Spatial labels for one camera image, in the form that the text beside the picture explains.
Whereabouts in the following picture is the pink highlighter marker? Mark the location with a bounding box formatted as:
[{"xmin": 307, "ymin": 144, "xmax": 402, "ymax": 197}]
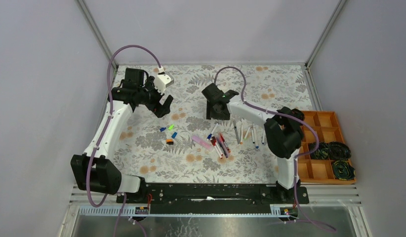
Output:
[{"xmin": 191, "ymin": 135, "xmax": 213, "ymax": 151}]

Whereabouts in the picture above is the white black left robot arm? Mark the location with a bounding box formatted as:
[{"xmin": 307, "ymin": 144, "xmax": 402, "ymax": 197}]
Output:
[{"xmin": 70, "ymin": 68, "xmax": 174, "ymax": 203}]

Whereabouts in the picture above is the slotted aluminium cable duct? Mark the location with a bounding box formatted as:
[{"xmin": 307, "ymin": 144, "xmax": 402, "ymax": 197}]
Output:
[{"xmin": 79, "ymin": 205, "xmax": 289, "ymax": 217}]

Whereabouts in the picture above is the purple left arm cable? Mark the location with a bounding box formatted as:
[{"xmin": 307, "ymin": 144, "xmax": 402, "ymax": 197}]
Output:
[{"xmin": 86, "ymin": 45, "xmax": 164, "ymax": 208}]

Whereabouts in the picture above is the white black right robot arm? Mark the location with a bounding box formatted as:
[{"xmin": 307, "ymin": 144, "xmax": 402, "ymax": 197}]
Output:
[{"xmin": 202, "ymin": 83, "xmax": 305, "ymax": 203}]

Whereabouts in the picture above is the floral patterned table mat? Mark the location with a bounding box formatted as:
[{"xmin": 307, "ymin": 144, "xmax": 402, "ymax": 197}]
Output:
[{"xmin": 112, "ymin": 65, "xmax": 312, "ymax": 183}]

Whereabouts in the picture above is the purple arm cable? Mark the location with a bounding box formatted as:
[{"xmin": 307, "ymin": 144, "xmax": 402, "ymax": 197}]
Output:
[
  {"xmin": 86, "ymin": 45, "xmax": 164, "ymax": 208},
  {"xmin": 213, "ymin": 66, "xmax": 337, "ymax": 233}
]

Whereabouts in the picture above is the purple pen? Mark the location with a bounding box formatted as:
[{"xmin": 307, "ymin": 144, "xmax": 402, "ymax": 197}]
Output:
[{"xmin": 216, "ymin": 137, "xmax": 229, "ymax": 158}]

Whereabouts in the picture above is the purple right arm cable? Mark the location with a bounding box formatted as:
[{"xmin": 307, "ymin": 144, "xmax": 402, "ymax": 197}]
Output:
[{"xmin": 213, "ymin": 66, "xmax": 337, "ymax": 233}]

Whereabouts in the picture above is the orange wooden compartment tray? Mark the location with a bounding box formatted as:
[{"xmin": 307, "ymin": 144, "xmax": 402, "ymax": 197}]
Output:
[{"xmin": 298, "ymin": 111, "xmax": 356, "ymax": 185}]

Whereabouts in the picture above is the white marker orange cap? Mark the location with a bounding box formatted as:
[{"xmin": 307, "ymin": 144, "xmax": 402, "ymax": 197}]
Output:
[{"xmin": 240, "ymin": 124, "xmax": 244, "ymax": 145}]

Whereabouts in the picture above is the black green coiled strap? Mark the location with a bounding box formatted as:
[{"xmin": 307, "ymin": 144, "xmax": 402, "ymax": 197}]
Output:
[
  {"xmin": 308, "ymin": 142, "xmax": 330, "ymax": 161},
  {"xmin": 328, "ymin": 141, "xmax": 352, "ymax": 161},
  {"xmin": 331, "ymin": 160, "xmax": 356, "ymax": 181}
]

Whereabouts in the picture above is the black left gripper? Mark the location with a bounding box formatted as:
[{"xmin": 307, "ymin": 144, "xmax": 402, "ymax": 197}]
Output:
[{"xmin": 136, "ymin": 77, "xmax": 172, "ymax": 118}]

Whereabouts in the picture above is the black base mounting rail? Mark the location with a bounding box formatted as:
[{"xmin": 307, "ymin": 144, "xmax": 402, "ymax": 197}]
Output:
[{"xmin": 116, "ymin": 181, "xmax": 310, "ymax": 214}]

